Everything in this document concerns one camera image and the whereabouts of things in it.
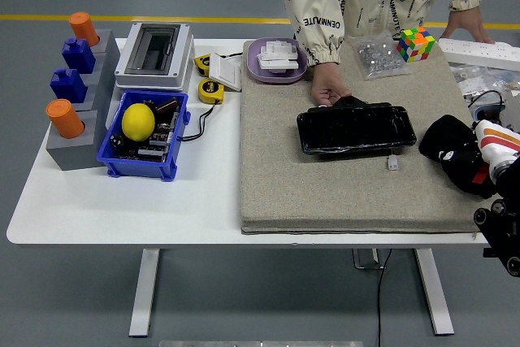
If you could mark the person's right hand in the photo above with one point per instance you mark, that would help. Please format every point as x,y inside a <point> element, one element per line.
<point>325,83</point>

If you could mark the person's left hand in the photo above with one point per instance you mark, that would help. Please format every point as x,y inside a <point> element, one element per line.
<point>467,24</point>

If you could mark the black glossy display panel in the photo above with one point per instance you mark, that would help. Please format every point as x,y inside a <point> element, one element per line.
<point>353,129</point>

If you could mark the black rag with red label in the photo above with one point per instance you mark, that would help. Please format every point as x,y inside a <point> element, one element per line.
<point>443,135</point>

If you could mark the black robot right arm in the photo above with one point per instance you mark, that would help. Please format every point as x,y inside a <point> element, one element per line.
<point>508,217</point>

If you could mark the person's right forearm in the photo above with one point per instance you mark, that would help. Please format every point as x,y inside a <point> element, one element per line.
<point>321,30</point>

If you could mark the white power strip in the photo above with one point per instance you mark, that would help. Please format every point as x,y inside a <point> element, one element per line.
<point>479,51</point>

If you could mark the colourful puzzle cube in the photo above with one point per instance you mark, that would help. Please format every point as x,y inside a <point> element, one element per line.
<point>415,43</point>

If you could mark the clear bags of small parts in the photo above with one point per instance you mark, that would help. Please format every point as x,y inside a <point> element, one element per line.
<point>475,81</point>

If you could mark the clear bag of metal nuts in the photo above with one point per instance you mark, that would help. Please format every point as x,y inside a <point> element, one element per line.
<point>380,58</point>

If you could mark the purple plate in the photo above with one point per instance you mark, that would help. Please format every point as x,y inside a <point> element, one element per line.
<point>256,70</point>

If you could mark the blue tray of electronic parts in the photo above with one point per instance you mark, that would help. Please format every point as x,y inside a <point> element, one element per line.
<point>487,113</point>

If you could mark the small white connector plug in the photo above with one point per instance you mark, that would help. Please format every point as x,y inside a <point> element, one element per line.
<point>392,163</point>

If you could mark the grey-brown mat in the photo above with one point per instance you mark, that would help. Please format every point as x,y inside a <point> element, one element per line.
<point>284,184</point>

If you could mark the yellow tape measure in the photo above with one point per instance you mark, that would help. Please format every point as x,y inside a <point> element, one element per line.
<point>210,91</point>
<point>202,64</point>

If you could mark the brown cylindrical capacitor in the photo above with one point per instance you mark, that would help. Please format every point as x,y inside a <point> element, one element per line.
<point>167,105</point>

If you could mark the grey electrical distribution box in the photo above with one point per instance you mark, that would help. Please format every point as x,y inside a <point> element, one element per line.
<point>154,52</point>

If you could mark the pile of dark circuit boards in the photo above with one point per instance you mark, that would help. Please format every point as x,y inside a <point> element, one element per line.
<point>156,141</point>

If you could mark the yellow lemon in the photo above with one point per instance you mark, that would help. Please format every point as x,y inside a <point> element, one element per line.
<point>138,121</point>

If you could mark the blue plastic bin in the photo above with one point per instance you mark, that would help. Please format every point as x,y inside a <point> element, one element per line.
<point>138,166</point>

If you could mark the black round capacitor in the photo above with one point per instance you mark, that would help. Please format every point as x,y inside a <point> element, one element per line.
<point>118,140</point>

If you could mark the white table leg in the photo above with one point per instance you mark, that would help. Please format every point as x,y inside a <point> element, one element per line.
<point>144,294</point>
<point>434,294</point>

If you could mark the orange cylinder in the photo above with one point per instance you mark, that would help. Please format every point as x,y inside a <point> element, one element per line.
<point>83,28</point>
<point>65,117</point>

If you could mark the blue notched block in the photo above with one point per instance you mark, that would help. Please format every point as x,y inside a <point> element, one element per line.
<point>78,55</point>
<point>68,86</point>

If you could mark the grey stepped block holder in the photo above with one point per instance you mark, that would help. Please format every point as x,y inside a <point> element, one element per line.
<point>73,156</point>

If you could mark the stack of white switch parts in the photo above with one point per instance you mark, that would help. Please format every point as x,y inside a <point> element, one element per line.
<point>278,56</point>

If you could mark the white wall switch panel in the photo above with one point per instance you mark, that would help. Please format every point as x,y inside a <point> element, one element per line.
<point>225,72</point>

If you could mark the metal bracket under table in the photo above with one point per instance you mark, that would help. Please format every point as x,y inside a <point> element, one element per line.
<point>365,259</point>

